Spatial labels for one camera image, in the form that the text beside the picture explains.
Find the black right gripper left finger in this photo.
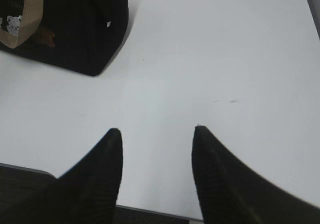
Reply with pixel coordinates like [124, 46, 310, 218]
[0, 128, 124, 224]

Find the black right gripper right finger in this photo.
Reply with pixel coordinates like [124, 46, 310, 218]
[191, 125, 320, 224]

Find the black canvas tote bag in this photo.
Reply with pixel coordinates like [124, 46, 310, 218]
[0, 0, 129, 76]

